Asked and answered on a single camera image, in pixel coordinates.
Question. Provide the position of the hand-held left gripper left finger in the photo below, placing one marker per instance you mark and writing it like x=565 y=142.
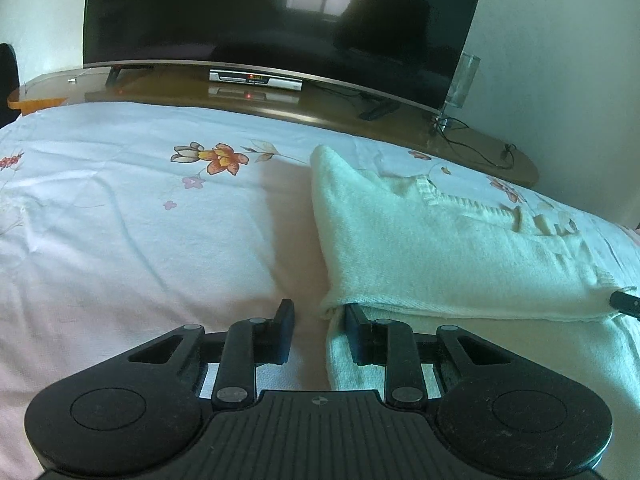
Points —
x=286 y=330

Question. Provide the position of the wooden television cabinet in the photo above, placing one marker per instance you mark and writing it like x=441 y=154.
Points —
x=330 y=110

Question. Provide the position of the black flat television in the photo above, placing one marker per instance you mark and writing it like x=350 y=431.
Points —
x=250 y=10

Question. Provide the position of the orange object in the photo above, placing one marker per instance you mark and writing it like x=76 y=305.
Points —
x=35 y=101

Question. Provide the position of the black remote control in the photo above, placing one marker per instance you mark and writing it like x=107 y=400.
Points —
x=378 y=111

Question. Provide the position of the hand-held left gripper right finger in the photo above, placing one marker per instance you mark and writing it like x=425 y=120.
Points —
x=356 y=332

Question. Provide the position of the floral white bed sheet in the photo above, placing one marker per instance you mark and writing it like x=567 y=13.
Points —
x=150 y=240

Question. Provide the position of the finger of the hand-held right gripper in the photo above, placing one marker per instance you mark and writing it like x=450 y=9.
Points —
x=627 y=302

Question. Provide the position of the silver set-top box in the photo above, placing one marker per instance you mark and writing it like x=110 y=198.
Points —
x=257 y=79

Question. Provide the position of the black rounded object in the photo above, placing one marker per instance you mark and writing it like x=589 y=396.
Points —
x=7 y=85

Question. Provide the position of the white knitted sweater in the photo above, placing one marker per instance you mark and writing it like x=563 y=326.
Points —
x=425 y=245

